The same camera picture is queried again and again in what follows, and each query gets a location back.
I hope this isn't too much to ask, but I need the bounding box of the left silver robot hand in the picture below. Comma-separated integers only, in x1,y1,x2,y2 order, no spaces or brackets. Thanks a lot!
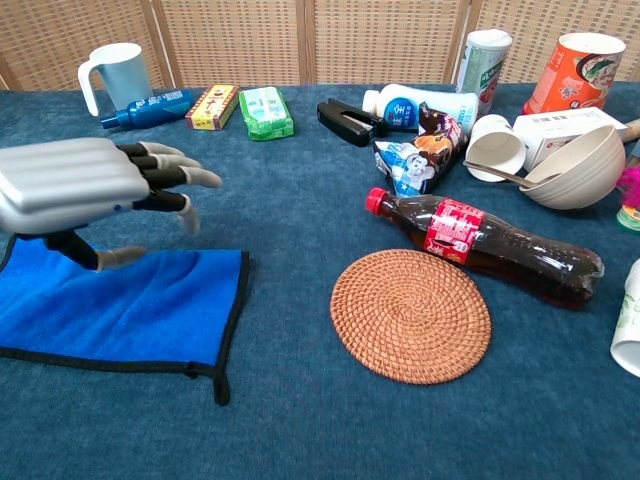
0,137,224,273

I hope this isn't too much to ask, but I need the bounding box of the grey and blue cloth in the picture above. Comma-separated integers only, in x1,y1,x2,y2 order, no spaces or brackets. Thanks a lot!
0,234,251,407

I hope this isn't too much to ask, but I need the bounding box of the dark blue spray bottle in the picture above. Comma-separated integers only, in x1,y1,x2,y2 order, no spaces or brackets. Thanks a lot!
100,88,196,130

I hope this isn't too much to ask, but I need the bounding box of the red and yellow carton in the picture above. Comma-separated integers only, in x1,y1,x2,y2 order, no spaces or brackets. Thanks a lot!
184,84,241,132

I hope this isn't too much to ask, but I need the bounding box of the green wet wipes pack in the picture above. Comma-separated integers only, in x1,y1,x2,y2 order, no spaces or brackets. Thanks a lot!
238,86,296,142

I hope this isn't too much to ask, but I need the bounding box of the woven bamboo folding screen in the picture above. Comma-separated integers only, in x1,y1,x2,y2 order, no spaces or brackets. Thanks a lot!
0,0,640,92

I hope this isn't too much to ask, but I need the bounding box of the black stapler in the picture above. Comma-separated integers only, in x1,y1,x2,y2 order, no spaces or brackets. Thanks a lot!
316,98,390,148

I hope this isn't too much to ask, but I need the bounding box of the white bottle with blue label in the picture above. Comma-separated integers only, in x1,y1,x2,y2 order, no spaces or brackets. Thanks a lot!
361,83,480,134

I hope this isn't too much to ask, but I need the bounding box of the dark blue tablecloth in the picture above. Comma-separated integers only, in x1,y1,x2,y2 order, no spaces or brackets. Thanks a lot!
0,82,640,480

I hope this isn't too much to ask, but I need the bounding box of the brown and blue snack bag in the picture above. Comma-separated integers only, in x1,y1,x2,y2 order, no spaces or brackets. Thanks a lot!
372,102,470,199

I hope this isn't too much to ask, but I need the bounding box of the round woven rattan coaster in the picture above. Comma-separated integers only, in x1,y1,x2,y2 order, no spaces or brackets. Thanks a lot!
330,248,493,386

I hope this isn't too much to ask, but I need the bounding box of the plain white paper cup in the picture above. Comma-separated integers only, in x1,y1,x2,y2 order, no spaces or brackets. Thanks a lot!
465,113,528,183

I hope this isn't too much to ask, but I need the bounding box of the beige spoon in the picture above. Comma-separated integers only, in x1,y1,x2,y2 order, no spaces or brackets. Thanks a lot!
462,159,566,190

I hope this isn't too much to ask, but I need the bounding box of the tall white lidded drink cup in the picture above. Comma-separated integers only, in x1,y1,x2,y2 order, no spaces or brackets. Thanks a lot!
455,28,514,117

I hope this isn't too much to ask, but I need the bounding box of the cola bottle with red label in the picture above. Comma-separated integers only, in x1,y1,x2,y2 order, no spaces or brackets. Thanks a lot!
364,186,606,310

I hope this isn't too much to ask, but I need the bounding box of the white cardboard box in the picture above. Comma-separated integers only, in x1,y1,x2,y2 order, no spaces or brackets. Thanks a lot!
512,106,629,171

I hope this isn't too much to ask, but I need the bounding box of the orange instant noodle cup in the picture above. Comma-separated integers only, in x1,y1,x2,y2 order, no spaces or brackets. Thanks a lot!
521,32,627,116

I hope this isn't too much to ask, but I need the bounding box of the beige bowl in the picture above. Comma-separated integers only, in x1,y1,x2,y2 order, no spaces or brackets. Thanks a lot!
518,123,627,211

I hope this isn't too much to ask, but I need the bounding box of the pink feather shuttlecock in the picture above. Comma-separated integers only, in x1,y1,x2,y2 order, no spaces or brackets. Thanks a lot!
614,165,640,234

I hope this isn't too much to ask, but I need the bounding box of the paper cup with green print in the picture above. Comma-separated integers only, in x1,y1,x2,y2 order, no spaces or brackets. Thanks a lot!
609,258,640,379

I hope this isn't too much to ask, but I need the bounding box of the white handled mug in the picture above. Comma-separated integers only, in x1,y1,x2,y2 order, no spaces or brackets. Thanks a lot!
77,42,154,118

